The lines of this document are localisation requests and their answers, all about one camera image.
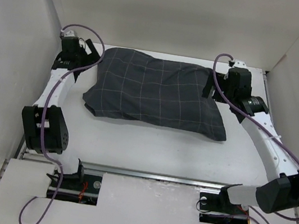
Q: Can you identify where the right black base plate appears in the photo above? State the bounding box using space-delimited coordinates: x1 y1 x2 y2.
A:
196 192 250 224

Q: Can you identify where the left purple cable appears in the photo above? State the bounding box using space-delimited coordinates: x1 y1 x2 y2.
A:
17 19 108 224

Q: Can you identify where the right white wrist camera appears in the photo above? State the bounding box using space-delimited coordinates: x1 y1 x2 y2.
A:
228 59 247 69

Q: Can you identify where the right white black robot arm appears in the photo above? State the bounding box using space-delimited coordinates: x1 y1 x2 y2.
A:
202 67 299 215

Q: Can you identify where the dark grey checked pillowcase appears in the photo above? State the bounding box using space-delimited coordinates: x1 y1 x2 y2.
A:
83 47 226 142

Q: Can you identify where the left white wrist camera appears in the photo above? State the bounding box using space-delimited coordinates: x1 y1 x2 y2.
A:
60 30 78 38

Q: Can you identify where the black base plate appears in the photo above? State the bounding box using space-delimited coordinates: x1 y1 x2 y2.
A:
196 192 250 224
46 171 103 205

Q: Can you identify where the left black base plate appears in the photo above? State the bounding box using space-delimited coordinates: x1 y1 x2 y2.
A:
46 171 103 205

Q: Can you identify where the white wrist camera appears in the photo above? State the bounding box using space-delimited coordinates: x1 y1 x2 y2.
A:
60 30 78 38
228 59 247 69

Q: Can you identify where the aluminium front rail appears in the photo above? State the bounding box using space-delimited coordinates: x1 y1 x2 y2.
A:
14 150 229 190

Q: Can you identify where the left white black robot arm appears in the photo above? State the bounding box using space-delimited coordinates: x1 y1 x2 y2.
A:
22 31 100 189

